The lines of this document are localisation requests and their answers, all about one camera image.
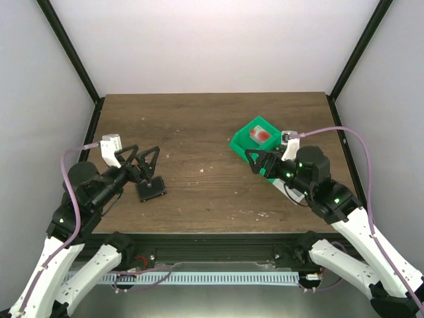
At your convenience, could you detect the black card holder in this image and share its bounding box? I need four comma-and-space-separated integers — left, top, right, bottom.
135, 176, 166, 202

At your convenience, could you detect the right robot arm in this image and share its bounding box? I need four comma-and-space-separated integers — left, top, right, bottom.
245, 146, 423, 317

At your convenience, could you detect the red dotted card stack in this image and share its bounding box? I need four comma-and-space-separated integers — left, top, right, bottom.
249, 125, 272, 145

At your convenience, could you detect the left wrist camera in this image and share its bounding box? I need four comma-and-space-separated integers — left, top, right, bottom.
100, 134, 123, 168

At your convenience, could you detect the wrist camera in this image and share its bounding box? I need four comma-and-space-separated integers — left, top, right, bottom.
281, 131, 300, 161
100, 134, 123, 168

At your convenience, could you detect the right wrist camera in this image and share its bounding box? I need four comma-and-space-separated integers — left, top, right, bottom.
281, 131, 300, 161

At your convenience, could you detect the black aluminium frame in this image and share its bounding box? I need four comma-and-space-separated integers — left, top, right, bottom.
36, 1, 393, 272

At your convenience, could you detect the light blue cable duct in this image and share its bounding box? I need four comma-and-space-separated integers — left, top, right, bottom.
64, 271, 300, 286

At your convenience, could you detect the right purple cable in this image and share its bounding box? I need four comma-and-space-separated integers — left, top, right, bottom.
291, 126, 424, 309

